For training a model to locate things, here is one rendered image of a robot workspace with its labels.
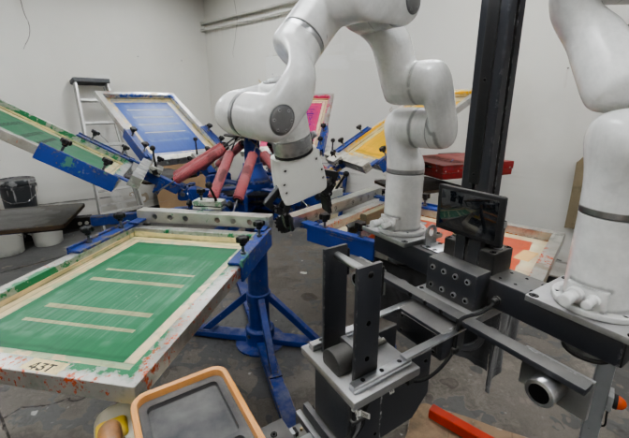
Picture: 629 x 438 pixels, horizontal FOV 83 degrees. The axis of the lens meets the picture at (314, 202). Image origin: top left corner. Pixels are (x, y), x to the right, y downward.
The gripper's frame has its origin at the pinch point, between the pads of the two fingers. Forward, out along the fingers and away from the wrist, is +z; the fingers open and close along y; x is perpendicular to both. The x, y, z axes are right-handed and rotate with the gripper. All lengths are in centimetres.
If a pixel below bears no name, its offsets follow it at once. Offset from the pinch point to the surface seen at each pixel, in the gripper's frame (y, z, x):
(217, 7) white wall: -131, -30, -493
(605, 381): -60, 66, 40
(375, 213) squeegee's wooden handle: -42, 39, -37
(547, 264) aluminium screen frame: -66, 43, 16
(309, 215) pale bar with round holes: -21, 39, -54
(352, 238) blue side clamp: -26, 37, -29
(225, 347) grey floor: 32, 141, -107
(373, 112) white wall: -188, 86, -235
